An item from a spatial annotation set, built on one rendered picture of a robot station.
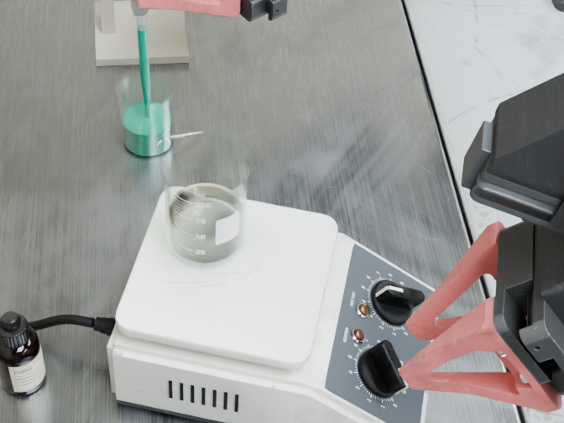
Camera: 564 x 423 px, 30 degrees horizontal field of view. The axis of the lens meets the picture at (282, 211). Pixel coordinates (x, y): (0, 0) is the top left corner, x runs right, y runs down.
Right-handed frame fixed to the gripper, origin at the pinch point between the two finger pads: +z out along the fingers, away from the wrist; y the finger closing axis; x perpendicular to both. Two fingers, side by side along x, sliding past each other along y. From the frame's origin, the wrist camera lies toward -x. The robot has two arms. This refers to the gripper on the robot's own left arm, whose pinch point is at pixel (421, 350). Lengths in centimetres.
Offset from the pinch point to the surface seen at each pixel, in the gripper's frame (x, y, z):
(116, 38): -13.5, -36.5, 27.0
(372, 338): 3.9, -7.1, 7.1
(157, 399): -2.0, -1.6, 18.7
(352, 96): 1.6, -35.7, 12.0
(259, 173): -1.3, -24.9, 17.1
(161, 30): -11.3, -38.6, 24.2
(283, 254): -3.3, -9.1, 9.3
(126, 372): -5.1, -1.3, 18.4
